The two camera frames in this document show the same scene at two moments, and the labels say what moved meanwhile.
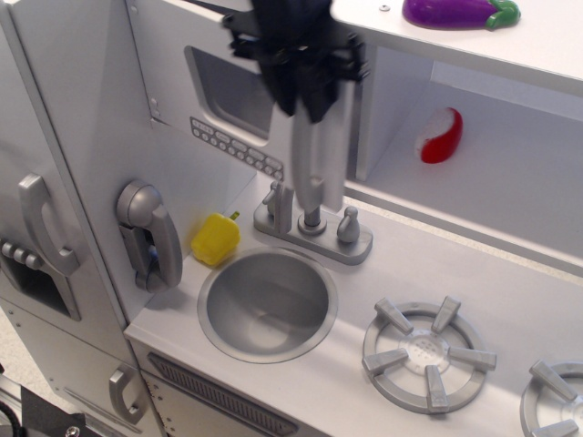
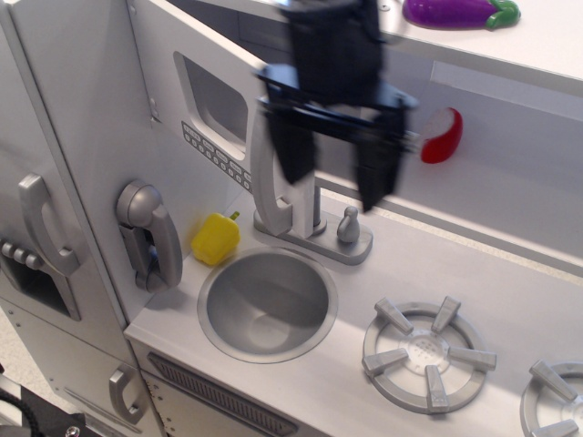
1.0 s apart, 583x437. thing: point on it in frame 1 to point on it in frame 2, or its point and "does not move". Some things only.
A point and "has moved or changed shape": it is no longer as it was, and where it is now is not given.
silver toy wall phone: [151, 235] does not move
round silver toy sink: [267, 305] does not move
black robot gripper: [291, 32] to [336, 77]
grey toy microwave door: [201, 86] has moved or changed shape
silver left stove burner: [424, 356] does not move
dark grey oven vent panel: [222, 395] does not move
